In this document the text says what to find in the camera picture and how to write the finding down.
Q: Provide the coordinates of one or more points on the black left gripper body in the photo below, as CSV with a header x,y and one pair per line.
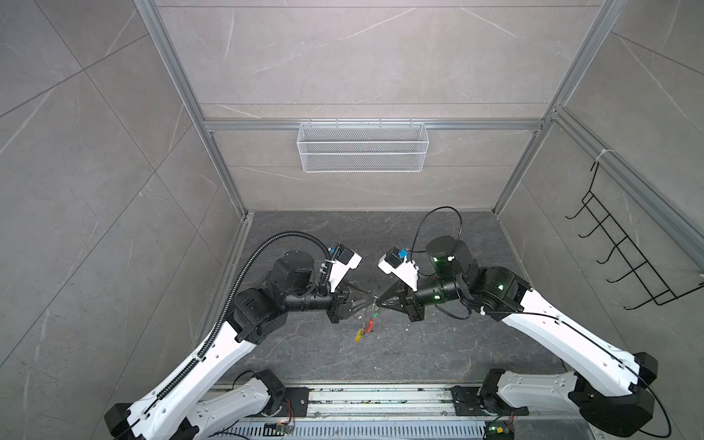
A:
x,y
334,303

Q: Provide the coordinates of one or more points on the black wire hook rack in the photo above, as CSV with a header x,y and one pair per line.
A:
x,y
657,290

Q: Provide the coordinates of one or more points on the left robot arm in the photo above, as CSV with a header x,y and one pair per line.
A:
x,y
178,407

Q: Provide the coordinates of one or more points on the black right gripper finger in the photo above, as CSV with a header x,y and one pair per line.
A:
x,y
393,294
392,304

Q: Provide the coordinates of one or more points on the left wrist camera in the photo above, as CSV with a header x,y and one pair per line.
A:
x,y
343,261

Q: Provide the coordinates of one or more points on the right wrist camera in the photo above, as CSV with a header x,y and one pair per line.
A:
x,y
398,263

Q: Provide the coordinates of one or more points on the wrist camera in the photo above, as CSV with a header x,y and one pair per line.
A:
x,y
398,263
343,261

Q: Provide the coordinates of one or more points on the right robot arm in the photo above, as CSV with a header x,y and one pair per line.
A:
x,y
608,387

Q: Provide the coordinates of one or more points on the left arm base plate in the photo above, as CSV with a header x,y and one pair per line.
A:
x,y
294,400

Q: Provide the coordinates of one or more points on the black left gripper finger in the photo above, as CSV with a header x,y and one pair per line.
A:
x,y
357,288
363,305

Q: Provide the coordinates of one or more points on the white wire mesh basket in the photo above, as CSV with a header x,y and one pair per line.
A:
x,y
362,147

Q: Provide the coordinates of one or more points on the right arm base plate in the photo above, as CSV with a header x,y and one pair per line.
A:
x,y
473,401

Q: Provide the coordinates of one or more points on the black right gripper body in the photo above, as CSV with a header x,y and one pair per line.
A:
x,y
432,291

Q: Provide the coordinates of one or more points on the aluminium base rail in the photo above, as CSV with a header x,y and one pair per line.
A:
x,y
379,401

